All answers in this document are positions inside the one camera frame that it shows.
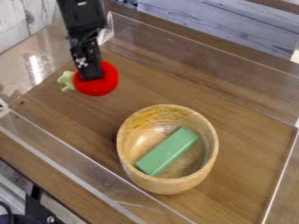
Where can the clear acrylic wall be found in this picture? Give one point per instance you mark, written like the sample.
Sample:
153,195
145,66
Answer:
97,194
257,86

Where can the clear acrylic front wall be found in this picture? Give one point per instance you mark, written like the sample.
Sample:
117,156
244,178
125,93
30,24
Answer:
97,194

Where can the clear acrylic corner bracket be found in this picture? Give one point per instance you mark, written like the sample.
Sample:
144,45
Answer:
106,33

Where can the black metal mount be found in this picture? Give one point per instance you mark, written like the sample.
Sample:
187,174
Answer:
36,210

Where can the red felt strawberry toy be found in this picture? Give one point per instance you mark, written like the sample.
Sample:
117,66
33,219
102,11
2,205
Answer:
98,87

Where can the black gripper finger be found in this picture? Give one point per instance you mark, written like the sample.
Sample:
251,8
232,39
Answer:
85,55

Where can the clear acrylic back wall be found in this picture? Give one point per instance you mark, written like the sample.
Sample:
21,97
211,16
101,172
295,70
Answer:
257,86

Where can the green rectangular block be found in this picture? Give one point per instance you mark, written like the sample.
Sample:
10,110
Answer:
165,153

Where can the wooden bowl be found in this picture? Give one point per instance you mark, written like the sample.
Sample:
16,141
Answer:
144,129

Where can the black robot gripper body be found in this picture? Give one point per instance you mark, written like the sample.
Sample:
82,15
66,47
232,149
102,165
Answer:
84,17

